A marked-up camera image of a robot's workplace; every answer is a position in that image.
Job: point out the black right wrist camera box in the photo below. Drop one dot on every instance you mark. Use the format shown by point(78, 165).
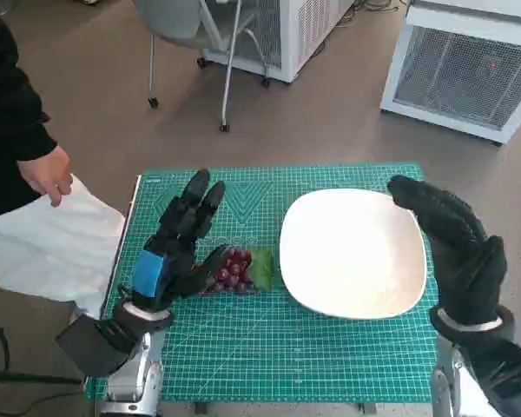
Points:
point(508, 373)

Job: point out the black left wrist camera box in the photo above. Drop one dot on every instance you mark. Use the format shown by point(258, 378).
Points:
point(91, 343)

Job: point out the white cabinet with mesh panel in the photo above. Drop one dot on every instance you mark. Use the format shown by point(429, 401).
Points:
point(460, 74)

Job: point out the red toy grapes with leaf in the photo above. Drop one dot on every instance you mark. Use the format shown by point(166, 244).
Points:
point(236, 273)

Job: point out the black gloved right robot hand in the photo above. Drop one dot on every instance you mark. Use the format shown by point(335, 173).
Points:
point(460, 243)

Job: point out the white cabinet with glass door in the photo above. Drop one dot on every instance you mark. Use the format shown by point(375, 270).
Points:
point(304, 30)

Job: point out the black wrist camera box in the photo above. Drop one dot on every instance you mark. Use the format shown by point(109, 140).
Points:
point(508, 373)
point(91, 343)

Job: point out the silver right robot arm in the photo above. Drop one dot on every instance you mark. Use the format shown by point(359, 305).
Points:
point(456, 373)

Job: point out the white square plate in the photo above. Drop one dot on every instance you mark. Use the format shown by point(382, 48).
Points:
point(351, 252)

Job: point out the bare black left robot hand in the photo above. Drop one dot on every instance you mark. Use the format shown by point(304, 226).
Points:
point(173, 256)

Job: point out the person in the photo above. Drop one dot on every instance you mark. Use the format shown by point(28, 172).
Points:
point(8, 130)

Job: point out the grey office chair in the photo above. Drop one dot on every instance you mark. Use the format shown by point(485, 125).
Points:
point(178, 21)

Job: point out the person's hand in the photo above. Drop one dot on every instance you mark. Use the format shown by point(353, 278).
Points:
point(48, 174)

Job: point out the green cutting mat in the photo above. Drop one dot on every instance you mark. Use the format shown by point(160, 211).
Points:
point(265, 343)

